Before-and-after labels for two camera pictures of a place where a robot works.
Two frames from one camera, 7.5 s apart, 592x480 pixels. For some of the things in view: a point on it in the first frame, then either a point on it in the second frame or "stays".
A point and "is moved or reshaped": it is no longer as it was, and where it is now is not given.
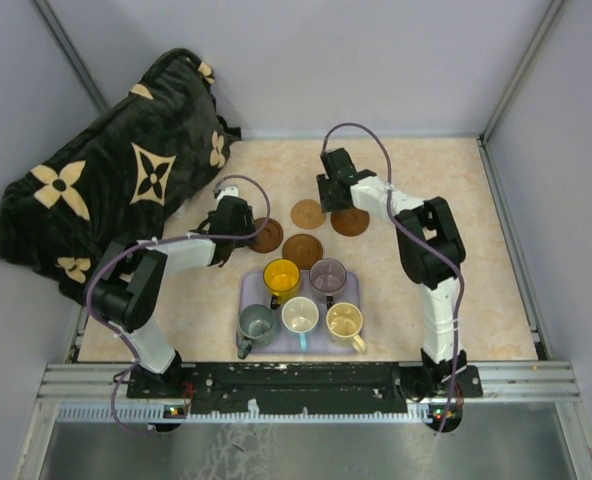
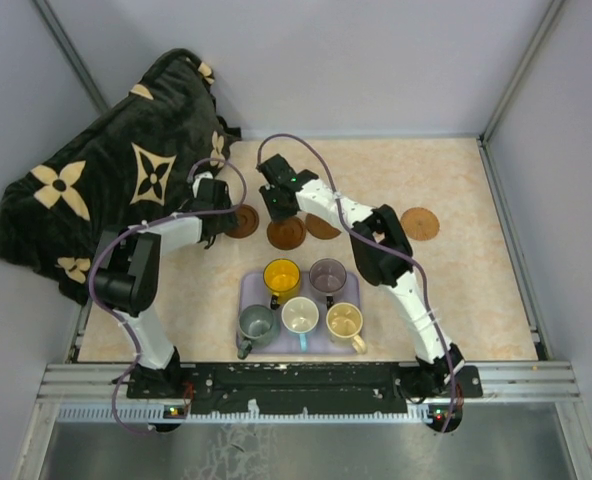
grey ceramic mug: (256, 328) stays
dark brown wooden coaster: (269, 238) is moved or reshaped
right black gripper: (327, 205) → (267, 192)
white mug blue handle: (300, 315) stays
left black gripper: (248, 224) → (228, 222)
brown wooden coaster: (351, 222) is moved or reshaped
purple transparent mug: (328, 275) stays
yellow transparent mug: (282, 276) stays
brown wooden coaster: (304, 249) → (289, 235)
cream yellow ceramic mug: (344, 320) stays
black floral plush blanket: (128, 174) stays
